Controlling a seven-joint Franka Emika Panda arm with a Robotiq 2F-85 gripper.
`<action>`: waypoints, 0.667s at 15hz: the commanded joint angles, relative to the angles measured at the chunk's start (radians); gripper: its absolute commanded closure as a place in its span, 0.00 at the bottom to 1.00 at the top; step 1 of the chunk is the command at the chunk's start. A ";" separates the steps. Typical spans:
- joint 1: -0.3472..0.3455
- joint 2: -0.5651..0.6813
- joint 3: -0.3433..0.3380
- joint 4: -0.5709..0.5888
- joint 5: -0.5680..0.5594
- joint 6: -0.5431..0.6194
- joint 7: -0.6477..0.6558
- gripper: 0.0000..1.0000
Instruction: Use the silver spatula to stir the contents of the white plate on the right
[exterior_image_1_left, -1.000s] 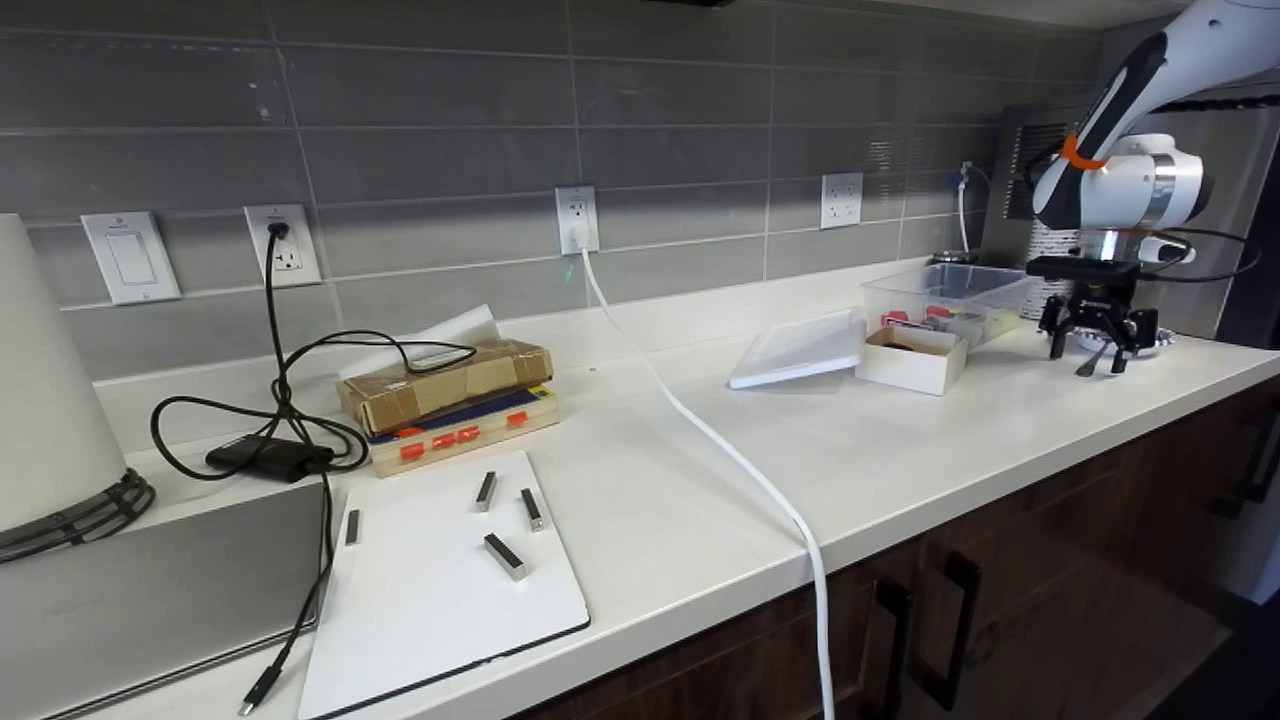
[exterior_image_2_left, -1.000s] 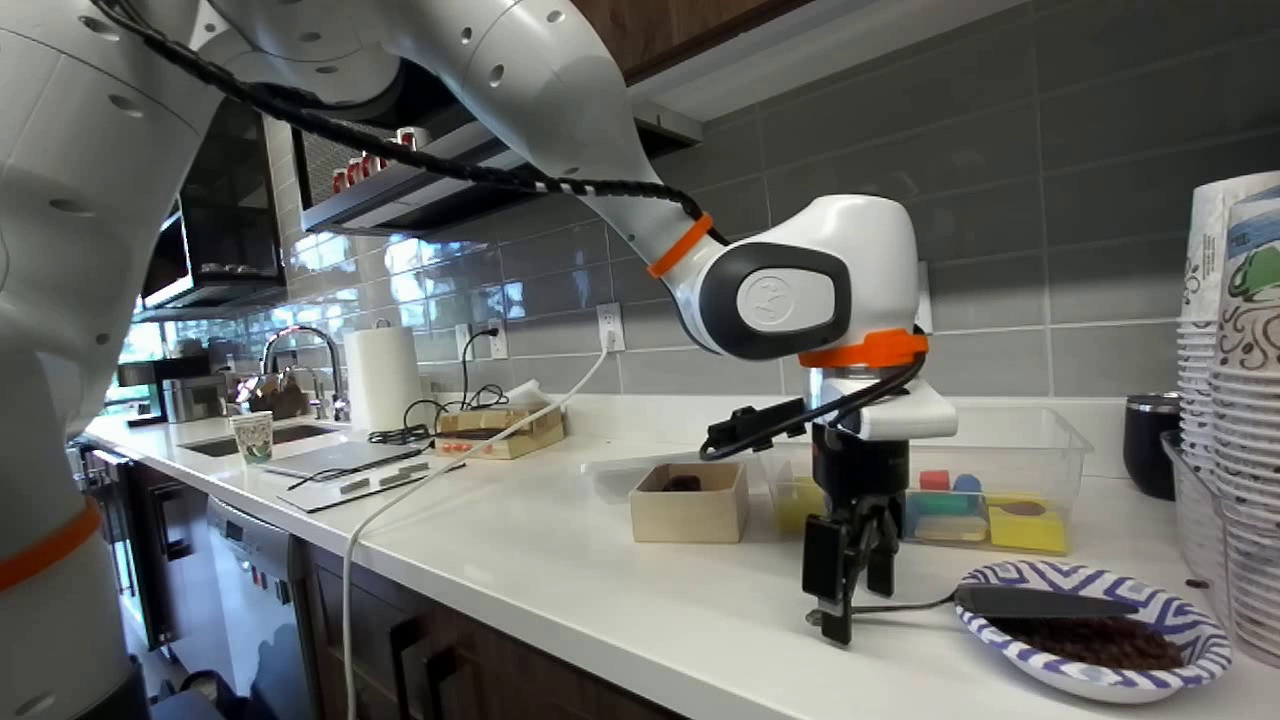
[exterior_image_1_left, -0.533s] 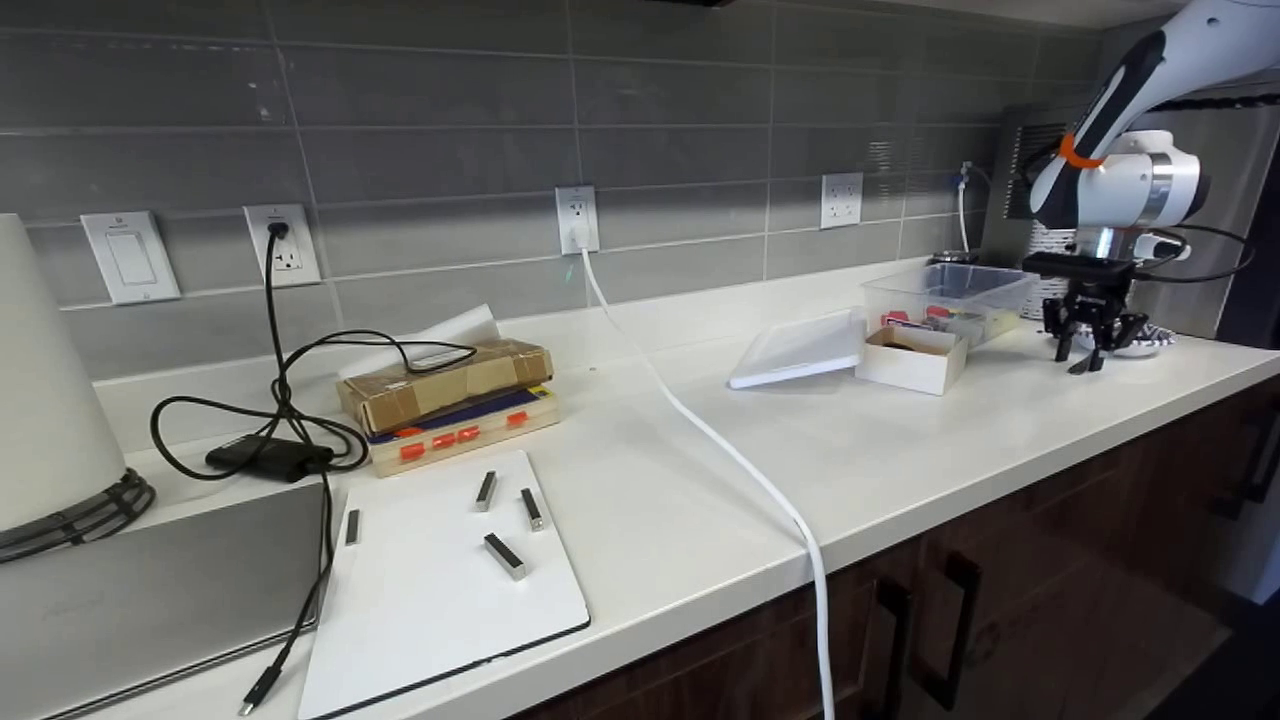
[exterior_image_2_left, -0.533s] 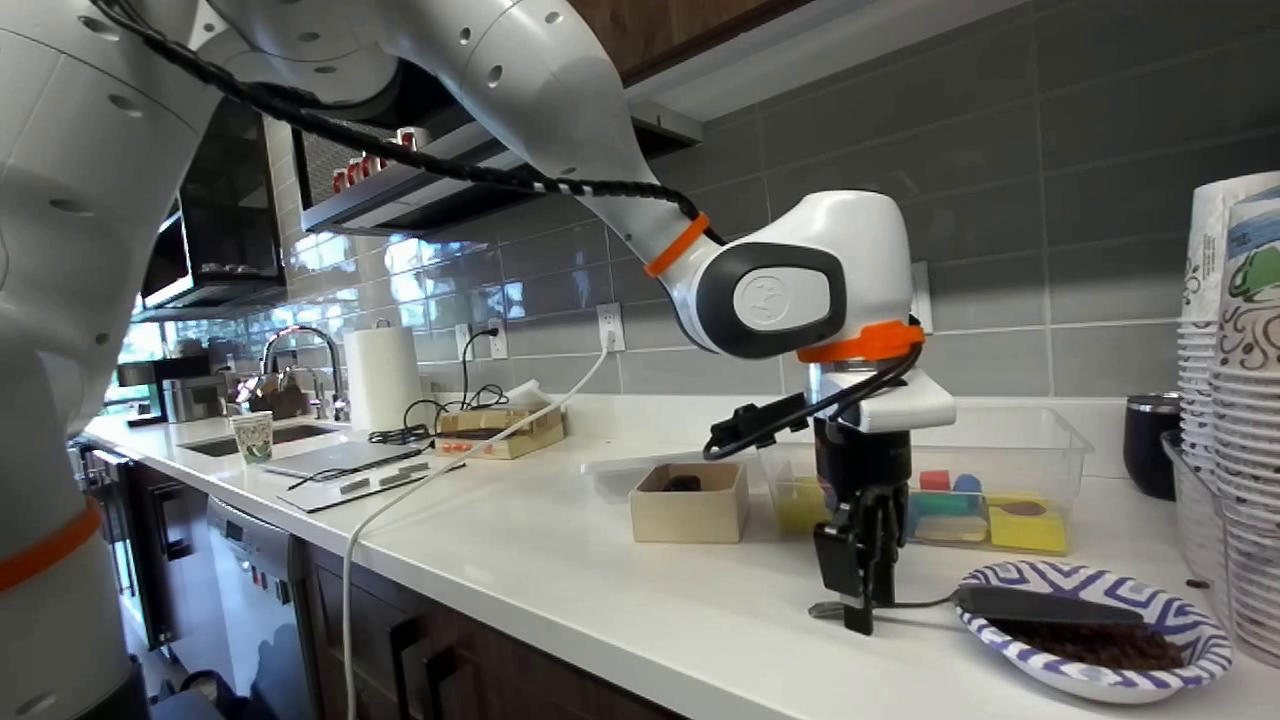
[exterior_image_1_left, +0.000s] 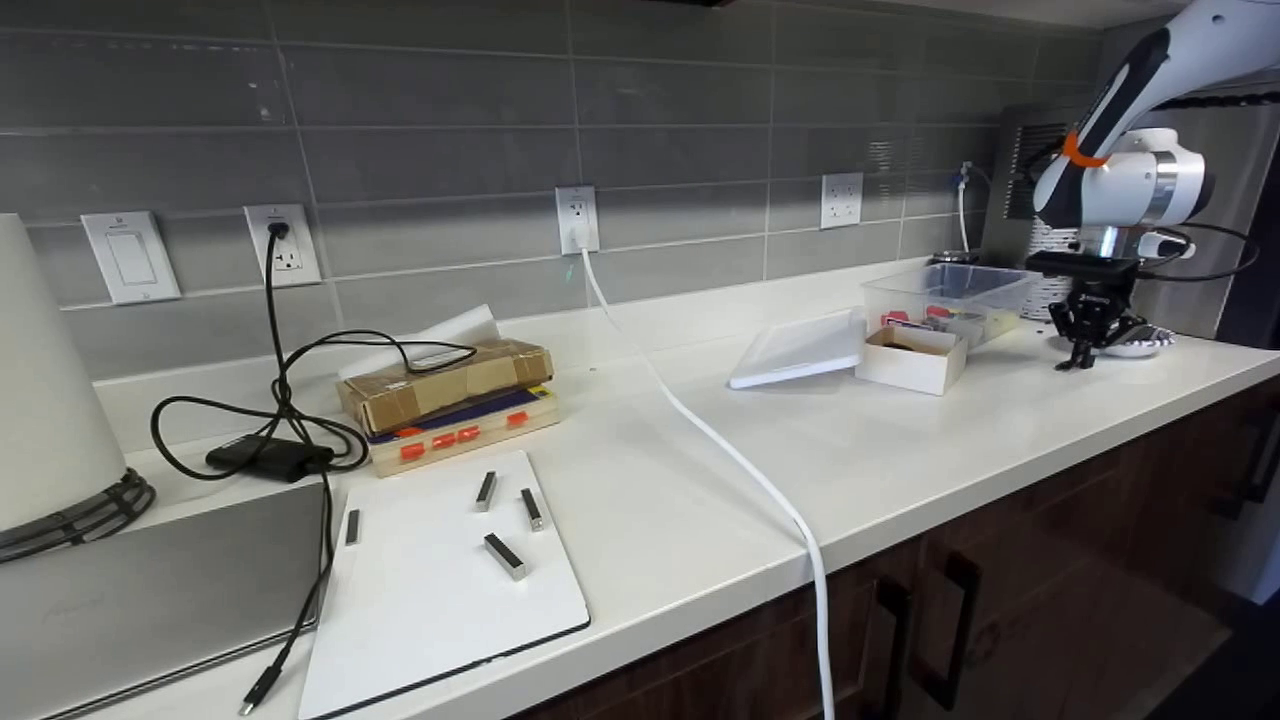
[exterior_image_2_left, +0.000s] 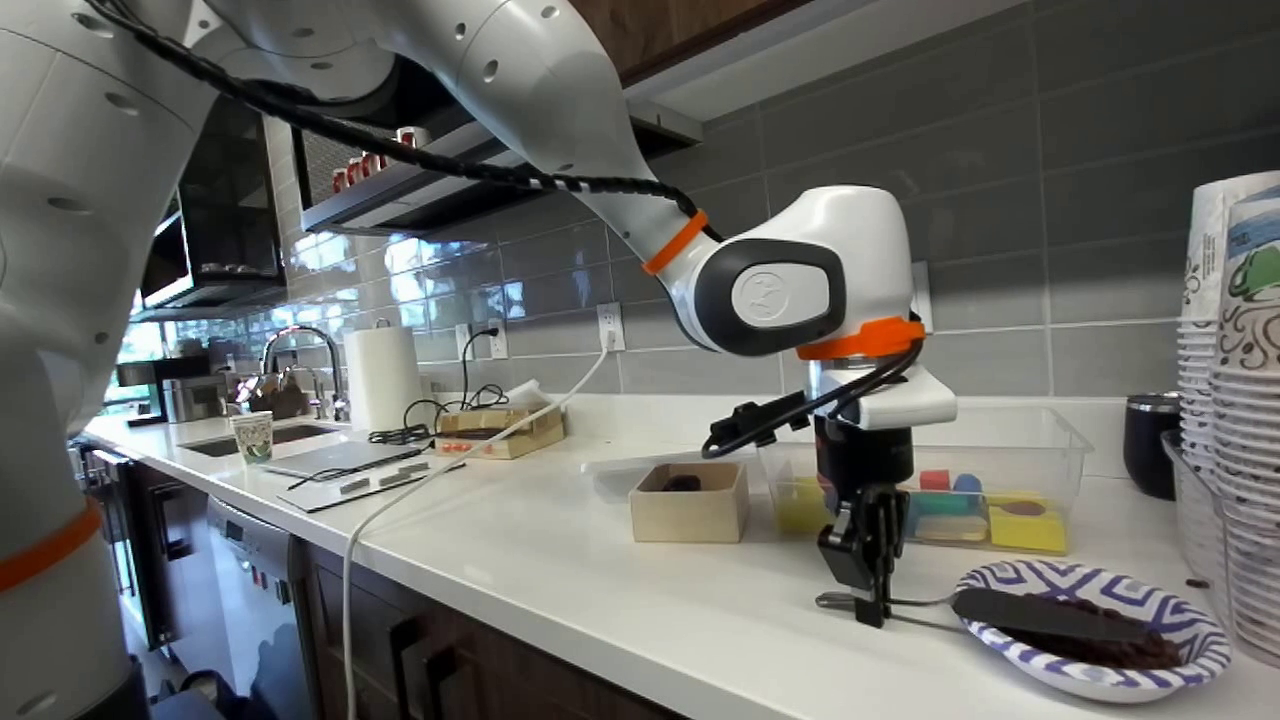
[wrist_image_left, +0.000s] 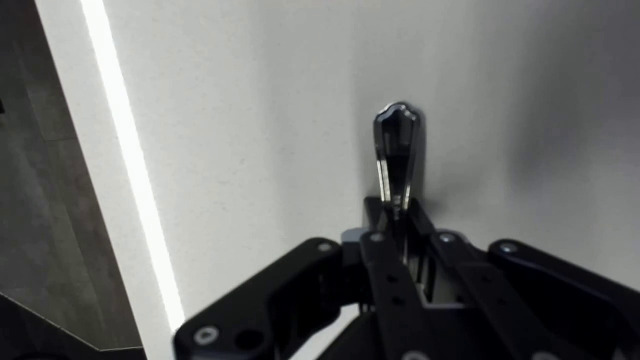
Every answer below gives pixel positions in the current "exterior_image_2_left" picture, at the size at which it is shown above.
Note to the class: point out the flat box with orange print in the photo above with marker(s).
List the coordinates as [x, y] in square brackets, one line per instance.
[526, 445]

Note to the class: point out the dark brown coffee grounds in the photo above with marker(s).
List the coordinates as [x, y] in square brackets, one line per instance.
[1067, 625]

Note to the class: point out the silver dishwasher front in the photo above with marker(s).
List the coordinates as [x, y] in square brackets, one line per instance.
[254, 587]

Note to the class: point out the red toy block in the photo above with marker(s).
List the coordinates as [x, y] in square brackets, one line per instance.
[933, 479]

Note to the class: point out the white plate with blue pattern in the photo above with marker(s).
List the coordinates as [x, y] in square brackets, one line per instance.
[1134, 681]

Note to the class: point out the small light wooden box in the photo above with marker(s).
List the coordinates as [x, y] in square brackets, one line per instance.
[686, 514]

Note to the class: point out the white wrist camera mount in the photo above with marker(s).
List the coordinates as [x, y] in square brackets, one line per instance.
[906, 400]

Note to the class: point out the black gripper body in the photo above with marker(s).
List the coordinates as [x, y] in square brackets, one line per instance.
[864, 460]

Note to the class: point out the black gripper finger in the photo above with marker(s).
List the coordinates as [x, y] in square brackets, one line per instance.
[880, 562]
[841, 558]

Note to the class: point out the tall patterned paper cup stack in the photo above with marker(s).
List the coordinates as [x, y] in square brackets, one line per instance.
[1201, 346]
[1253, 443]

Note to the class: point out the wooden upper cabinet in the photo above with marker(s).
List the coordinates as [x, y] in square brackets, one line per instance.
[694, 42]

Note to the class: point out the small blue toy block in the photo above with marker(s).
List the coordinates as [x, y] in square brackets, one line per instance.
[964, 482]

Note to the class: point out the dark wood base cabinet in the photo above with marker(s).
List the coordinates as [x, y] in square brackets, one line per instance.
[535, 681]

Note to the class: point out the chrome sink faucet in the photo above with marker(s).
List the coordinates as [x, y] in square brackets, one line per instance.
[324, 365]

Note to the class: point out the black coffee machine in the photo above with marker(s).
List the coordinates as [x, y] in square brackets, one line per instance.
[164, 384]

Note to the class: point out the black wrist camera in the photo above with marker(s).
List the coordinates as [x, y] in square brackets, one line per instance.
[752, 424]

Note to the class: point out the white outlet with black plug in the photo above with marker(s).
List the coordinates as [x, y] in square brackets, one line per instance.
[491, 346]

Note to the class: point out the black overhead microwave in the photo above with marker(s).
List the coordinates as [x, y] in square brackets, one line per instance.
[224, 215]

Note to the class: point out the black tumbler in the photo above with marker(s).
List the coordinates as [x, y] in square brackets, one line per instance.
[1148, 445]

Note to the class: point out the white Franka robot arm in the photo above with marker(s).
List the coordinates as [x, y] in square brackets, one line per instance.
[535, 81]

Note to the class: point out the stainless steel sink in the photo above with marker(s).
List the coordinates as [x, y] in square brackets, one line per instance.
[261, 437]

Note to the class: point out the white paper towel roll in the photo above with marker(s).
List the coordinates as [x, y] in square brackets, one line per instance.
[381, 383]

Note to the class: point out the clear plastic storage bin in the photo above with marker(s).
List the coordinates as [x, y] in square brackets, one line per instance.
[1025, 454]

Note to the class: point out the yellow sponge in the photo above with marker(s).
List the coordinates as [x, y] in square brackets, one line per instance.
[1030, 525]

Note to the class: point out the single patterned paper cup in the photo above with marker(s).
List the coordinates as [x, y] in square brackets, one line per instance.
[254, 437]

